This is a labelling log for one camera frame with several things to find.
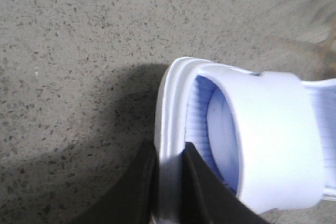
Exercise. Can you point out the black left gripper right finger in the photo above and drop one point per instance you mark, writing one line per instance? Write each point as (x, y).
(204, 199)

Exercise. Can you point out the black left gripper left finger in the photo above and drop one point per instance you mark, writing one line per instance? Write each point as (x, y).
(129, 200)

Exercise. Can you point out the light blue slipper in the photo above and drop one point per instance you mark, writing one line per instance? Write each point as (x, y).
(268, 139)

